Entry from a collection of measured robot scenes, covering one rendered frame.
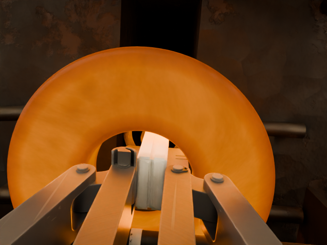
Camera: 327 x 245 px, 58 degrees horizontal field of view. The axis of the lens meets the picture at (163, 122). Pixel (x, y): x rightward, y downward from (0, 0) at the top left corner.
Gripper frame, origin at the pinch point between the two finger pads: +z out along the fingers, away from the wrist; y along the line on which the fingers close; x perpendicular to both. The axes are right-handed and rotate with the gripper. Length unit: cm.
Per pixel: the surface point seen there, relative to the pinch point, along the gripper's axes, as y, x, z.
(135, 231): -0.7, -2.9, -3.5
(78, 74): -4.2, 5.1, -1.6
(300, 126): 10.5, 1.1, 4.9
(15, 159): -7.7, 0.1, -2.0
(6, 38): -12.5, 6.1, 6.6
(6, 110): -12.1, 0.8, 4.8
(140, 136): -1.8, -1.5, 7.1
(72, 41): -7.3, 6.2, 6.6
